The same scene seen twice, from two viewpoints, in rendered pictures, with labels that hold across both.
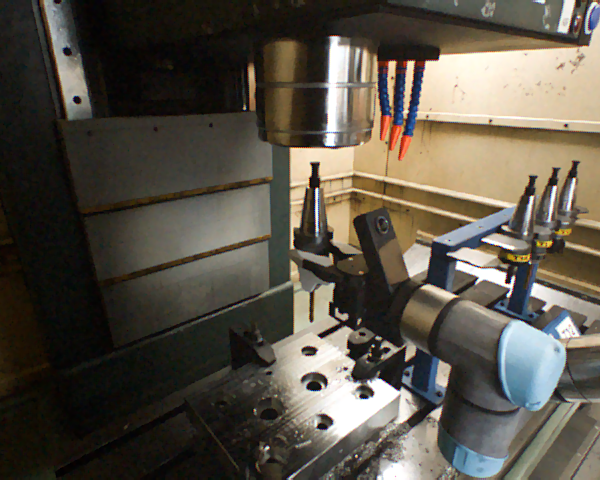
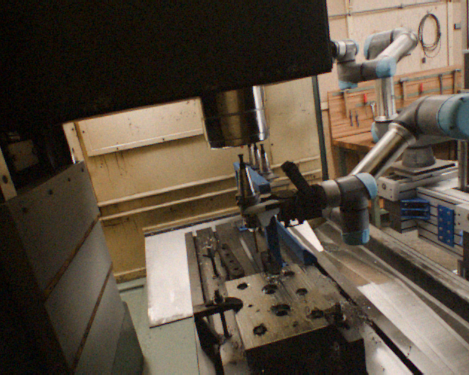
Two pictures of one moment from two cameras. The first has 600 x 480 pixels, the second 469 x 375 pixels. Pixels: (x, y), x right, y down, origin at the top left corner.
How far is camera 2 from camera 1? 0.69 m
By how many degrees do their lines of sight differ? 56
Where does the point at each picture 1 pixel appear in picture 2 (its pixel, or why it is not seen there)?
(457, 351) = (352, 193)
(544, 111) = (190, 126)
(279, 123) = (252, 131)
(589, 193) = (228, 160)
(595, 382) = not seen: hidden behind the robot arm
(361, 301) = (301, 207)
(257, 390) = (263, 312)
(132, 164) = (50, 231)
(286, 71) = (251, 103)
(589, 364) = not seen: hidden behind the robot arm
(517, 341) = (362, 177)
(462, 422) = (361, 220)
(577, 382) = not seen: hidden behind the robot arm
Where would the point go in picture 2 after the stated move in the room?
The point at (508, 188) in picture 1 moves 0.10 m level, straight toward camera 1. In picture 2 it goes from (189, 173) to (197, 175)
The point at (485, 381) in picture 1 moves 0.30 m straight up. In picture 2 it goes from (363, 196) to (353, 77)
